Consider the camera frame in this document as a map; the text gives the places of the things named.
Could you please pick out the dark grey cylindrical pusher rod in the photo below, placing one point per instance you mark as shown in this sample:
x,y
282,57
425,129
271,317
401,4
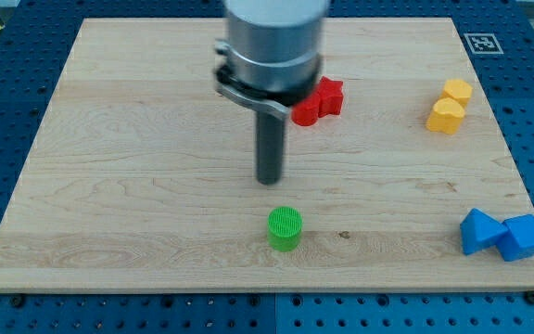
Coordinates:
x,y
270,148

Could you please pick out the grey flange clamp mount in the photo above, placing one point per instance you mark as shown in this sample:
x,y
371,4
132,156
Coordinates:
x,y
265,87

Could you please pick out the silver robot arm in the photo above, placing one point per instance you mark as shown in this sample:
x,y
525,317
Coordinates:
x,y
272,61

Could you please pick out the red star block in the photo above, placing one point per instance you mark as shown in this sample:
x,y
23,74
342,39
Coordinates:
x,y
331,97

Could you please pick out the green cylinder block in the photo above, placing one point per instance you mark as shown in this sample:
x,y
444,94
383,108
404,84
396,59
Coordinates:
x,y
284,228

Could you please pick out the light wooden board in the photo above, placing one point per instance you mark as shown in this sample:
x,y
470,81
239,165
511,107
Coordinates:
x,y
141,177

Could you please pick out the yellow heart block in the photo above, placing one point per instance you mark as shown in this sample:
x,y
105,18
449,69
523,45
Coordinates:
x,y
446,116

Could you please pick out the yellow hexagon block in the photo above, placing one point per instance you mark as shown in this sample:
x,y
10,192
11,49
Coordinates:
x,y
459,90

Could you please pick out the white fiducial marker tag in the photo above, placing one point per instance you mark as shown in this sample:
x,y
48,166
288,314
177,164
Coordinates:
x,y
481,43

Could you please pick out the blue triangle block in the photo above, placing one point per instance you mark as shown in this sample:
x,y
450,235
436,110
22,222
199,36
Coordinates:
x,y
480,231

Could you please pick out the blue cube block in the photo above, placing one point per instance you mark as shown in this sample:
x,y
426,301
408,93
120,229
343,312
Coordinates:
x,y
518,241

